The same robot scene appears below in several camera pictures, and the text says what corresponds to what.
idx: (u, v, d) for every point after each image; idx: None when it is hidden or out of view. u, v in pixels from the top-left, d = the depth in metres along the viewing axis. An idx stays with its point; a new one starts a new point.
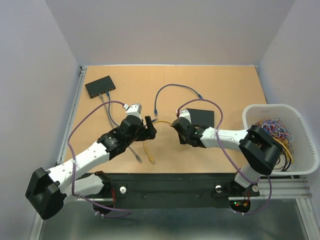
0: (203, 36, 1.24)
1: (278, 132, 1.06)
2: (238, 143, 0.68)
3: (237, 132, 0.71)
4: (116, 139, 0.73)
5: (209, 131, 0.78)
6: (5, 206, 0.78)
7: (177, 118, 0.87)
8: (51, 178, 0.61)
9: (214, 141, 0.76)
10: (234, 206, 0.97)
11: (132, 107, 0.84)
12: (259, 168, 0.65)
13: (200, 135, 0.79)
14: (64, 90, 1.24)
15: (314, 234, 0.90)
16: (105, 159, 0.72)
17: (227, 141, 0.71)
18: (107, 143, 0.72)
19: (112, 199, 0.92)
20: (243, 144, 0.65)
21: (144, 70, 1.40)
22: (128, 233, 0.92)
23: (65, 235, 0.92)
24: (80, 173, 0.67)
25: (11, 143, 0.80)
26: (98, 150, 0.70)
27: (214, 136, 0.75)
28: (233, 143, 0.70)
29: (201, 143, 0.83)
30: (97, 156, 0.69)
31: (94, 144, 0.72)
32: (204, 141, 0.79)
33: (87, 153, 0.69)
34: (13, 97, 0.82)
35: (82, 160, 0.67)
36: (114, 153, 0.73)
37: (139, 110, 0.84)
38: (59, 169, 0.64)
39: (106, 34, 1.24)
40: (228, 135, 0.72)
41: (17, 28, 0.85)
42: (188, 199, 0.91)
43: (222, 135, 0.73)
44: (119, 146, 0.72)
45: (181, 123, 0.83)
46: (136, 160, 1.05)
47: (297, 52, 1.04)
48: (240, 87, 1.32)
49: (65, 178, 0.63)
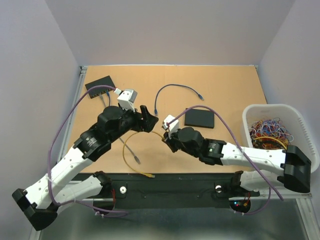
0: (203, 36, 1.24)
1: (278, 132, 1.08)
2: (279, 168, 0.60)
3: (270, 153, 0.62)
4: (96, 138, 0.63)
5: (231, 150, 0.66)
6: (5, 206, 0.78)
7: (183, 131, 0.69)
8: (28, 199, 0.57)
9: (239, 162, 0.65)
10: (234, 206, 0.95)
11: (124, 93, 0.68)
12: (297, 188, 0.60)
13: (220, 155, 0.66)
14: (64, 90, 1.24)
15: (314, 234, 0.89)
16: (87, 164, 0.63)
17: (261, 164, 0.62)
18: (86, 145, 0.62)
19: (112, 199, 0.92)
20: (287, 171, 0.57)
21: (145, 70, 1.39)
22: (127, 233, 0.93)
23: (65, 235, 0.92)
24: (61, 185, 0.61)
25: (12, 143, 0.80)
26: (74, 158, 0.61)
27: (242, 157, 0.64)
28: (270, 167, 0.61)
29: (218, 161, 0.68)
30: (74, 166, 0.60)
31: (70, 149, 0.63)
32: (226, 161, 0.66)
33: (62, 164, 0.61)
34: (13, 97, 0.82)
35: (58, 173, 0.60)
36: (97, 155, 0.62)
37: (132, 100, 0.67)
38: (35, 188, 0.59)
39: (106, 34, 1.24)
40: (260, 156, 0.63)
41: (17, 28, 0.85)
42: (188, 200, 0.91)
43: (253, 156, 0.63)
44: (100, 146, 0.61)
45: (195, 138, 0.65)
46: (134, 160, 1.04)
47: (297, 52, 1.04)
48: (240, 86, 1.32)
49: (42, 198, 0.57)
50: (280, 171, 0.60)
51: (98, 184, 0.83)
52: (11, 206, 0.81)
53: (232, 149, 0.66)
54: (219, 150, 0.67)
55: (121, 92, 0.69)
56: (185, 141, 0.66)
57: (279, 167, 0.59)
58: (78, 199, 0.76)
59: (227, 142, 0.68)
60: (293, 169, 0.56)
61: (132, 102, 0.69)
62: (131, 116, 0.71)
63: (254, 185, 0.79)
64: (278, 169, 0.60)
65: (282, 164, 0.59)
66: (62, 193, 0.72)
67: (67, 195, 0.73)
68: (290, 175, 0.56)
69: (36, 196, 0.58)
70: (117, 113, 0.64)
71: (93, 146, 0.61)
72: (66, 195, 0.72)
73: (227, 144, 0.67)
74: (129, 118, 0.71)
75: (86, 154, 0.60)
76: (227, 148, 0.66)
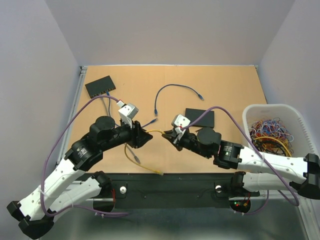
0: (204, 35, 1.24)
1: (278, 132, 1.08)
2: (302, 177, 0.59)
3: (292, 161, 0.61)
4: (87, 148, 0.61)
5: (250, 155, 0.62)
6: (5, 206, 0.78)
7: (201, 133, 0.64)
8: (22, 212, 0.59)
9: (256, 168, 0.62)
10: (234, 206, 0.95)
11: (126, 108, 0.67)
12: (310, 195, 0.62)
13: (238, 160, 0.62)
14: (64, 90, 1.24)
15: (314, 234, 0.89)
16: (79, 174, 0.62)
17: (282, 172, 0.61)
18: (77, 156, 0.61)
19: (113, 199, 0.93)
20: (311, 181, 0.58)
21: (145, 70, 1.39)
22: (128, 233, 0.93)
23: (65, 236, 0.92)
24: (53, 196, 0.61)
25: (12, 142, 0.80)
26: (66, 170, 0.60)
27: (264, 164, 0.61)
28: (292, 175, 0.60)
29: (233, 165, 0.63)
30: (65, 177, 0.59)
31: (61, 161, 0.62)
32: (242, 166, 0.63)
33: (53, 175, 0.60)
34: (13, 97, 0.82)
35: (50, 185, 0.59)
36: (87, 166, 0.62)
37: (131, 116, 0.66)
38: (29, 200, 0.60)
39: (106, 34, 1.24)
40: (282, 164, 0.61)
41: (16, 28, 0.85)
42: (188, 200, 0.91)
43: (275, 164, 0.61)
44: (91, 156, 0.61)
45: (216, 141, 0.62)
46: (134, 160, 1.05)
47: (298, 51, 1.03)
48: (240, 87, 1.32)
49: (35, 211, 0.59)
50: (300, 179, 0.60)
51: (97, 186, 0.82)
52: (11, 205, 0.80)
53: (251, 155, 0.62)
54: (234, 153, 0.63)
55: (123, 105, 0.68)
56: (208, 143, 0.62)
57: (302, 176, 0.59)
58: (76, 204, 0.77)
59: (244, 146, 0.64)
60: (315, 178, 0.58)
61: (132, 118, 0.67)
62: (126, 130, 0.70)
63: (257, 187, 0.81)
64: (300, 177, 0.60)
65: (305, 173, 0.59)
66: (59, 200, 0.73)
67: (64, 201, 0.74)
68: (314, 185, 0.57)
69: (29, 209, 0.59)
70: (110, 123, 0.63)
71: (84, 157, 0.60)
72: (63, 202, 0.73)
73: (245, 148, 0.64)
74: (123, 131, 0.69)
75: (77, 165, 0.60)
76: (245, 153, 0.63)
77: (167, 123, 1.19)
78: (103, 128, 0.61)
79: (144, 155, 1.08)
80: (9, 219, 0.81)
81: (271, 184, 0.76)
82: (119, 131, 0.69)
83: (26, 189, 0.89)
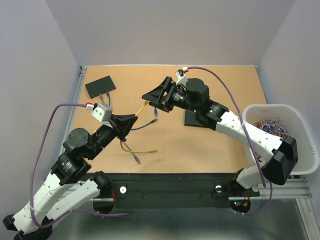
0: (203, 35, 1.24)
1: (278, 132, 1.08)
2: (271, 152, 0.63)
3: (267, 136, 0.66)
4: (71, 162, 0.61)
5: (231, 119, 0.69)
6: (6, 206, 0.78)
7: (191, 82, 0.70)
8: (16, 226, 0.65)
9: (234, 132, 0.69)
10: (234, 206, 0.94)
11: (97, 111, 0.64)
12: (274, 177, 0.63)
13: (218, 119, 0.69)
14: (64, 90, 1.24)
15: (314, 234, 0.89)
16: (67, 186, 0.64)
17: (254, 142, 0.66)
18: (62, 170, 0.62)
19: (112, 199, 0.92)
20: (276, 158, 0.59)
21: (145, 70, 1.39)
22: (128, 233, 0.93)
23: (66, 235, 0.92)
24: (45, 210, 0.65)
25: (12, 143, 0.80)
26: (52, 185, 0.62)
27: (240, 129, 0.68)
28: (262, 148, 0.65)
29: (212, 123, 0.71)
30: (52, 192, 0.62)
31: (48, 175, 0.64)
32: (221, 127, 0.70)
33: (42, 191, 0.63)
34: (13, 98, 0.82)
35: (38, 201, 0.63)
36: (75, 179, 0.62)
37: (106, 119, 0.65)
38: (21, 215, 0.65)
39: (106, 34, 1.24)
40: (257, 135, 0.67)
41: (16, 29, 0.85)
42: (188, 199, 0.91)
43: (251, 133, 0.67)
44: (78, 170, 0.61)
45: (201, 92, 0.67)
46: (135, 161, 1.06)
47: (297, 51, 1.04)
48: (240, 87, 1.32)
49: (26, 225, 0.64)
50: (269, 155, 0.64)
51: (96, 188, 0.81)
52: (12, 206, 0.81)
53: (232, 119, 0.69)
54: (218, 113, 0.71)
55: (94, 108, 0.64)
56: (192, 90, 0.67)
57: (270, 152, 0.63)
58: (75, 208, 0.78)
59: (230, 111, 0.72)
60: (282, 156, 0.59)
61: (109, 117, 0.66)
62: (108, 130, 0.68)
63: (247, 181, 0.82)
64: (269, 152, 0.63)
65: (274, 150, 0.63)
66: (56, 207, 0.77)
67: (62, 208, 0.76)
68: (277, 161, 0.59)
69: (22, 224, 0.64)
70: (85, 135, 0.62)
71: (69, 172, 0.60)
72: (60, 209, 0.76)
73: (229, 112, 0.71)
74: (105, 132, 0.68)
75: (63, 180, 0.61)
76: (228, 116, 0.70)
77: (167, 123, 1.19)
78: (78, 143, 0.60)
79: (144, 155, 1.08)
80: None
81: (249, 173, 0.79)
82: (100, 134, 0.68)
83: (26, 188, 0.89)
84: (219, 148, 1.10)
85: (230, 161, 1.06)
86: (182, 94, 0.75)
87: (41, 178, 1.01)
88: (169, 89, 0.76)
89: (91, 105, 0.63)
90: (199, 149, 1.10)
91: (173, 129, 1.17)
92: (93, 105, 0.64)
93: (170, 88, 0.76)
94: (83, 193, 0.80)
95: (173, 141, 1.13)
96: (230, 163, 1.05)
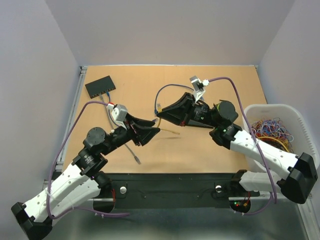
0: (203, 35, 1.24)
1: (278, 132, 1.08)
2: (287, 171, 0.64)
3: (283, 154, 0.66)
4: (93, 156, 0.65)
5: (245, 137, 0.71)
6: (6, 206, 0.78)
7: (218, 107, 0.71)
8: (27, 213, 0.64)
9: (247, 150, 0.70)
10: (234, 206, 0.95)
11: (114, 110, 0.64)
12: (293, 195, 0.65)
13: (231, 138, 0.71)
14: (64, 90, 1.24)
15: (314, 234, 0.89)
16: (84, 179, 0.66)
17: (269, 160, 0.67)
18: (83, 162, 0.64)
19: (112, 199, 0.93)
20: (293, 176, 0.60)
21: (146, 70, 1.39)
22: (127, 233, 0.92)
23: (65, 235, 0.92)
24: (59, 199, 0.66)
25: (12, 143, 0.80)
26: (72, 174, 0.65)
27: (253, 147, 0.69)
28: (277, 166, 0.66)
29: (227, 143, 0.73)
30: (71, 181, 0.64)
31: (69, 166, 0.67)
32: (234, 145, 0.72)
33: (60, 179, 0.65)
34: (12, 97, 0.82)
35: (56, 188, 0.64)
36: (93, 172, 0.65)
37: (120, 119, 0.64)
38: (34, 202, 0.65)
39: (106, 34, 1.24)
40: (272, 153, 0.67)
41: (17, 30, 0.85)
42: (188, 200, 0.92)
43: (265, 152, 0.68)
44: (96, 164, 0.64)
45: (231, 119, 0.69)
46: (135, 161, 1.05)
47: (297, 51, 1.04)
48: (240, 87, 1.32)
49: (40, 212, 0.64)
50: (285, 173, 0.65)
51: (96, 187, 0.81)
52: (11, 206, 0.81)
53: (246, 138, 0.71)
54: (232, 133, 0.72)
55: (113, 107, 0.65)
56: (223, 117, 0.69)
57: (286, 170, 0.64)
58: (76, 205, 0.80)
59: (242, 129, 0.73)
60: (298, 174, 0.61)
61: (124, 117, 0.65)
62: (123, 132, 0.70)
63: (252, 185, 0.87)
64: (285, 170, 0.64)
65: (290, 168, 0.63)
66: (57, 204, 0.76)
67: (63, 205, 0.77)
68: (294, 180, 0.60)
69: (34, 210, 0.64)
70: (102, 134, 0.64)
71: (90, 165, 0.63)
72: (61, 206, 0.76)
73: (243, 131, 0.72)
74: (122, 133, 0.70)
75: (83, 171, 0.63)
76: (241, 135, 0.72)
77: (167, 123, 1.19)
78: (96, 141, 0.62)
79: (144, 155, 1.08)
80: (9, 219, 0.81)
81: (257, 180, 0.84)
82: (116, 134, 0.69)
83: (26, 189, 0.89)
84: (219, 148, 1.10)
85: (230, 161, 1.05)
86: (203, 112, 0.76)
87: (42, 177, 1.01)
88: (190, 109, 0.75)
89: (111, 104, 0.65)
90: (199, 149, 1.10)
91: (173, 129, 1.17)
92: (113, 105, 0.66)
93: (191, 109, 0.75)
94: (83, 191, 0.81)
95: (173, 141, 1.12)
96: (231, 163, 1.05)
